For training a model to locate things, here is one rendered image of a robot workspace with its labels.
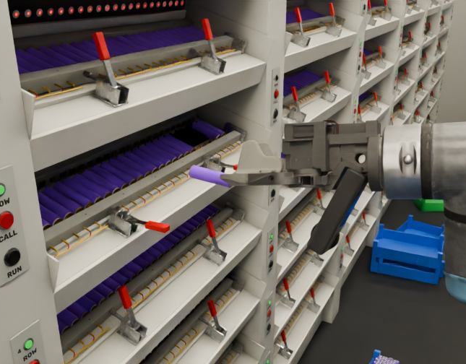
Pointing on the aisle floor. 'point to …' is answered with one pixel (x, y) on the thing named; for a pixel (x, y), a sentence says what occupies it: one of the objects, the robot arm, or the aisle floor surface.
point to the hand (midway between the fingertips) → (233, 182)
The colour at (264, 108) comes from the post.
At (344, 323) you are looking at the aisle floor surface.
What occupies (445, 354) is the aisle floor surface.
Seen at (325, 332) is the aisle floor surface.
